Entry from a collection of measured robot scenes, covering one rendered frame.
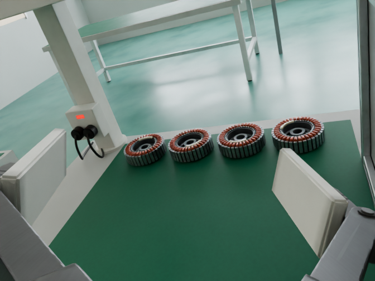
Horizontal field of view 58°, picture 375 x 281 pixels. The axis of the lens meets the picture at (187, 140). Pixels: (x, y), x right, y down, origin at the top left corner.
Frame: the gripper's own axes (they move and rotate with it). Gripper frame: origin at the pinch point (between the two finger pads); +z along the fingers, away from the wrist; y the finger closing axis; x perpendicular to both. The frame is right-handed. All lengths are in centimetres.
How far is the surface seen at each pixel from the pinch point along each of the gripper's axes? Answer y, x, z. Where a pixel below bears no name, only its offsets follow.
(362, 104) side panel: 33.1, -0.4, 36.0
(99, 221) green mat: -11, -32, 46
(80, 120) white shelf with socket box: -21, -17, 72
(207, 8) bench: 34, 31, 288
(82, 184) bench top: -19, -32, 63
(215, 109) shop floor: 47, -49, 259
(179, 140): 5, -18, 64
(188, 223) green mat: 6.4, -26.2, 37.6
